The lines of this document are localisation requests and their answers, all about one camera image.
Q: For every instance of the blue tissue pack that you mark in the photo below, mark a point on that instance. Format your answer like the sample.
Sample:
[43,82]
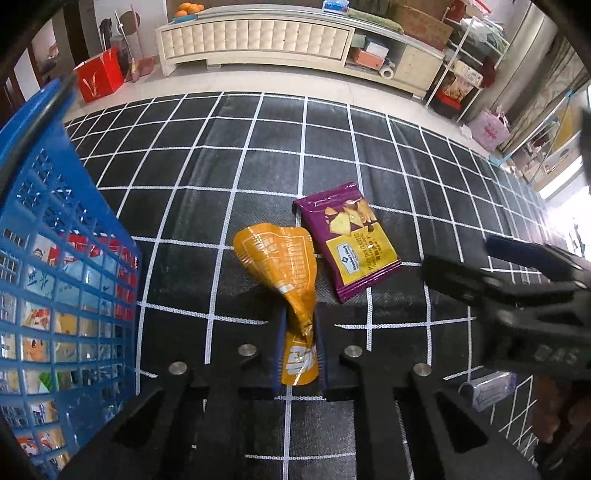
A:
[335,5]

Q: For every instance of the person's right hand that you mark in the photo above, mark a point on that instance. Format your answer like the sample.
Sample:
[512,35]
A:
[558,415]

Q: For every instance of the red and white snack packet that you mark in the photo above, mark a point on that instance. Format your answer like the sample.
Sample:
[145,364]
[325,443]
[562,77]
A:
[92,244]

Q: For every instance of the purple and yellow snack packet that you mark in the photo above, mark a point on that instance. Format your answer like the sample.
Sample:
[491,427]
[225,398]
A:
[351,249]

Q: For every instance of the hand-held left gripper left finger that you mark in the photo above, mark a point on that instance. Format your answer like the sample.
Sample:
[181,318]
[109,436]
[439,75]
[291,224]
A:
[281,364]

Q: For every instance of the stacked boxes in cabinet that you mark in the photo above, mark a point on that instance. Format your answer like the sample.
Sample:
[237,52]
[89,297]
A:
[369,53]

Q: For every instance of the cardboard box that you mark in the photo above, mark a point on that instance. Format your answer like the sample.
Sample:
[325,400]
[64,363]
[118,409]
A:
[420,23]

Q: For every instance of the white paper roll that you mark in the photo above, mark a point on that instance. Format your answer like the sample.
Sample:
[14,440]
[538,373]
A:
[387,72]

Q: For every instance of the pink gift bag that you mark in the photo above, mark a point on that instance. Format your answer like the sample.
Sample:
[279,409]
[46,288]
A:
[489,130]

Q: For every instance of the white metal shelf rack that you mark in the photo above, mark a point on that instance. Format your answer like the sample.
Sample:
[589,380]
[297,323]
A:
[466,69]

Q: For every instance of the cream TV cabinet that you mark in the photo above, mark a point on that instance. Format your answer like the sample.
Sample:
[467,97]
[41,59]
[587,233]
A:
[258,37]

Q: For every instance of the silver standing air conditioner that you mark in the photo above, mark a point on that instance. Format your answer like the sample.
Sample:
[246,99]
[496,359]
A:
[535,23]

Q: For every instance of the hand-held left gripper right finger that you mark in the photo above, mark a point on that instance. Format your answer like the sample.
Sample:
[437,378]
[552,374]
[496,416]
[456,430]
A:
[322,364]

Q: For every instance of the patterned curtain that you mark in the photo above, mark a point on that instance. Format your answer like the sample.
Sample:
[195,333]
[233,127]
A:
[545,106]

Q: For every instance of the small purple bar packet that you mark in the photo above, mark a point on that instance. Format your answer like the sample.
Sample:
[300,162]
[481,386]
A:
[487,391]

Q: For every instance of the red paper bag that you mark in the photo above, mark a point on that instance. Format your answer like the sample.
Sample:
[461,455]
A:
[99,76]

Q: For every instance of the yellow-orange snack packet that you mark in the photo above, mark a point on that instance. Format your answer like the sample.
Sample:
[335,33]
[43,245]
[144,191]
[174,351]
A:
[277,258]

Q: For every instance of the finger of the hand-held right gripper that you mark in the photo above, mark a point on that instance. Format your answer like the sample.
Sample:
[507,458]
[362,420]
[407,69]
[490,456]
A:
[517,249]
[461,279]

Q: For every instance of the green folded cloth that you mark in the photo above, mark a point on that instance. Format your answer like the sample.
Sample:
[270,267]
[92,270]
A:
[374,18]

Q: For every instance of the blue plastic basket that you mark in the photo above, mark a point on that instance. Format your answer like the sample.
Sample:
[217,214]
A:
[27,184]

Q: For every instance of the large light blue packet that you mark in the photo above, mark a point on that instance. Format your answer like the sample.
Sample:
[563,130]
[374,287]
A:
[60,281]

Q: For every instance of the pile of oranges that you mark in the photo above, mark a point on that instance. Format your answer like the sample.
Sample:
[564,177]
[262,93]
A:
[190,8]

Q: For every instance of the broom and dustpan set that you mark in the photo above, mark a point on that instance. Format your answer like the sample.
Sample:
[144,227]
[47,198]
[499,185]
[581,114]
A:
[136,60]

